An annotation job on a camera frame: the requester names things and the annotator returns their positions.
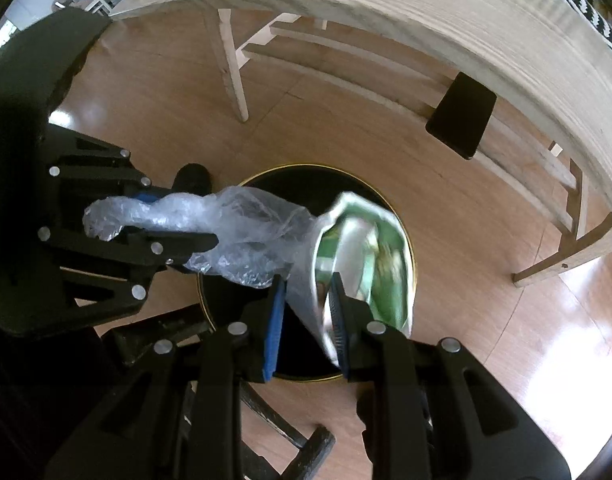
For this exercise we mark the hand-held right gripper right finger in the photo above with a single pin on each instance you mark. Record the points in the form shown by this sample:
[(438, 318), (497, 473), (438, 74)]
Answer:
[(338, 332)]

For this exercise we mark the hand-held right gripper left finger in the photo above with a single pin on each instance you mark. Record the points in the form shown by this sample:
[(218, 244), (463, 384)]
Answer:
[(275, 330)]

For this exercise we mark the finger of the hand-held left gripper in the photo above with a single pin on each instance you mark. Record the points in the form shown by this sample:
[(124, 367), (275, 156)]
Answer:
[(130, 255), (95, 170)]

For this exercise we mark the green and silver snack bag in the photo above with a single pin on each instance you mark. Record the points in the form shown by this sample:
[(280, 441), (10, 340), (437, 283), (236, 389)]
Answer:
[(381, 260)]

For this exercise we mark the clear plastic bag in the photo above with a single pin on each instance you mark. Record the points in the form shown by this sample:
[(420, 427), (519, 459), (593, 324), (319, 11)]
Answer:
[(246, 230)]

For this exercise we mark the black bin with gold rim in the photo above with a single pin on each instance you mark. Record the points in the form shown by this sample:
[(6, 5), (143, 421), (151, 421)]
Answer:
[(296, 185)]

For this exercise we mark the person's black shoe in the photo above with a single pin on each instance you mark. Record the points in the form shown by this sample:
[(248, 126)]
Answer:
[(190, 177)]

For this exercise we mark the black phone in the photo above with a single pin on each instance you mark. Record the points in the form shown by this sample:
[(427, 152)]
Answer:
[(461, 115)]

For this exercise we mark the light wooden table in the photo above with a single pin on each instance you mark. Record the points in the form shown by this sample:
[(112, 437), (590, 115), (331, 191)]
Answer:
[(486, 35)]

